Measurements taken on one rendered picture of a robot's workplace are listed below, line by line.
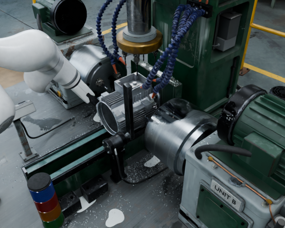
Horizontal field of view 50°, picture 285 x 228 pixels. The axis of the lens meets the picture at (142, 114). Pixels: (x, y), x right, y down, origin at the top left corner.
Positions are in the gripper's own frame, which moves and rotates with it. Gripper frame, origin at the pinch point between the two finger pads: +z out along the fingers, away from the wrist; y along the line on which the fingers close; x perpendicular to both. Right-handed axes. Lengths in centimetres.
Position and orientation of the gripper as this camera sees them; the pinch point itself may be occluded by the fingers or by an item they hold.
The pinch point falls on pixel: (93, 100)
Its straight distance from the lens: 127.4
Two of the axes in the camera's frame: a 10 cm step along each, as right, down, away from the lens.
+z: 4.0, 4.6, 7.9
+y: 6.3, 4.8, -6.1
